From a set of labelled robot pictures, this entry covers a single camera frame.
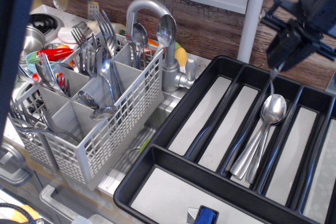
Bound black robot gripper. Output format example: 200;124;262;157
260;0;335;71

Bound big steel spoon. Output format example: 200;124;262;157
260;68;287;125

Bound stacked steel spoons in tray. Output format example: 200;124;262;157
230;109;286;183

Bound black cutlery tray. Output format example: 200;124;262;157
113;56;335;223

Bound steel spoon behind faucet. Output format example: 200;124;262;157
156;14;176;53

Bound steel spoon in basket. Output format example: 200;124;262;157
132;23;148;70

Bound steel ladle spoon lying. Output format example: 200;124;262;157
78;90;118;121

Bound grey plastic cutlery basket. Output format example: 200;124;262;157
16;36;164;189

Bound white vertical pole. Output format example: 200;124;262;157
237;0;264;63

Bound yellow toy corn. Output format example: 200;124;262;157
175;42;188;66

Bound grey toy faucet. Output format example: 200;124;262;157
127;0;197;91

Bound tall steel fork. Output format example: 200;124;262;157
93;11;121;103

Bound blue object at bottom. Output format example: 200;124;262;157
186;205;219;224

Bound pink toy plate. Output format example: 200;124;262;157
57;27;76;44

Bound red toy utensil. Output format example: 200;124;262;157
37;48;74;61

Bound black stove burner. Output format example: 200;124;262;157
27;14;59;35

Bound steel pot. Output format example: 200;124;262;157
20;26;46;57

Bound steel fork leaning left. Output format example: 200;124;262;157
17;64;75;101

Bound steel forks front left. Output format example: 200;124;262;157
9;98;81;144

